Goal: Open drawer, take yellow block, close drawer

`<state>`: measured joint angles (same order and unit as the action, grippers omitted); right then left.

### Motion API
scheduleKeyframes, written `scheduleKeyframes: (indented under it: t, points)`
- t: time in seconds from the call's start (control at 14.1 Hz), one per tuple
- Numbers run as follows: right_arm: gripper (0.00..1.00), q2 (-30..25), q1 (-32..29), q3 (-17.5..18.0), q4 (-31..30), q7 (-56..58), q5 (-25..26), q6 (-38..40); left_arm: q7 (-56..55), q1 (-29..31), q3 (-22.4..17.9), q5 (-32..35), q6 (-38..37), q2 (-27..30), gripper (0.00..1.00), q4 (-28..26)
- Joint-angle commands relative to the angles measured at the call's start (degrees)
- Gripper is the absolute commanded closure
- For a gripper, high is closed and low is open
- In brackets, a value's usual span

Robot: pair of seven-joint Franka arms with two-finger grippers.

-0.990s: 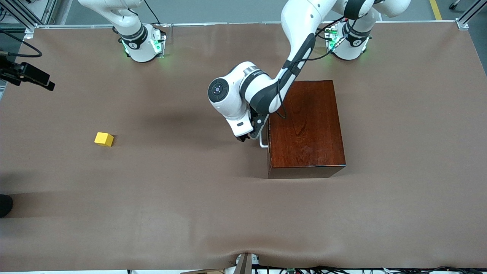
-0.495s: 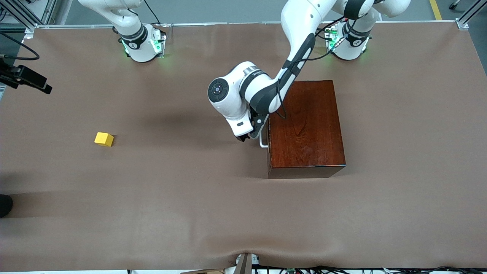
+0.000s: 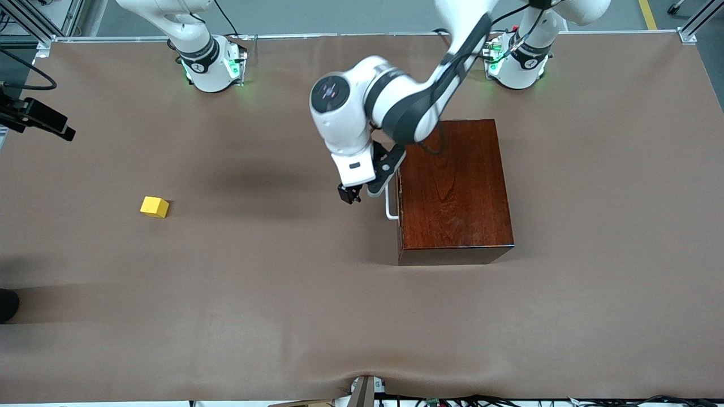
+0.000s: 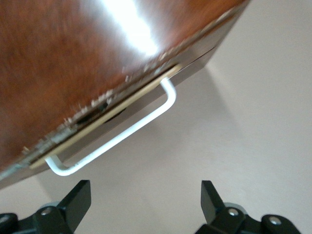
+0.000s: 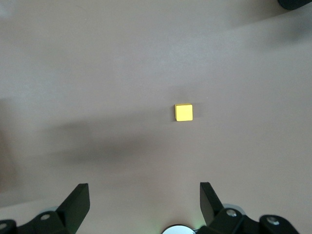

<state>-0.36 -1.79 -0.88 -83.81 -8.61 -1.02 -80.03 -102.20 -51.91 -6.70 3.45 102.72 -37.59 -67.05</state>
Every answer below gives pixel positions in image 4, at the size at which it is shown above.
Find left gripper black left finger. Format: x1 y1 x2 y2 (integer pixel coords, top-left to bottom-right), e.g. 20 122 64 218
0 179 91 234

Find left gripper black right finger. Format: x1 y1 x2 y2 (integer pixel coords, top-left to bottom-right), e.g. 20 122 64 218
195 180 300 234

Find wooden drawer with white handle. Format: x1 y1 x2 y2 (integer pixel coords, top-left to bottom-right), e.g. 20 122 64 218
29 46 217 176

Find dark wooden drawer cabinet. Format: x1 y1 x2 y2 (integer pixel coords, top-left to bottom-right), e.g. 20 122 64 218
0 0 253 190

